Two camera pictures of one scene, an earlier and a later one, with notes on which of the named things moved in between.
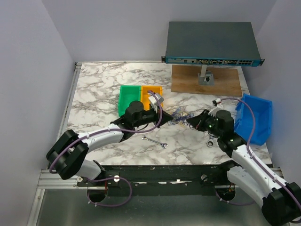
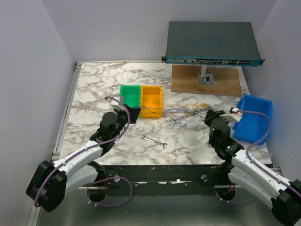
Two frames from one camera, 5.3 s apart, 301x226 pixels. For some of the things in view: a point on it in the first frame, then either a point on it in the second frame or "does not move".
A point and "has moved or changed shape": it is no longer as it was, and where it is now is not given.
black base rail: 160,180 does not move
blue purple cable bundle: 180,117 has moved or changed shape
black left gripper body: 148,117 -> 122,119
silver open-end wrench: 156,142 does not move
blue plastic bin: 244,117 does not move
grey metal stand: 205,77 does not move
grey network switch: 211,43 does not move
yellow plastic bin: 157,89 does not move
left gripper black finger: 165,117 -> 134,113
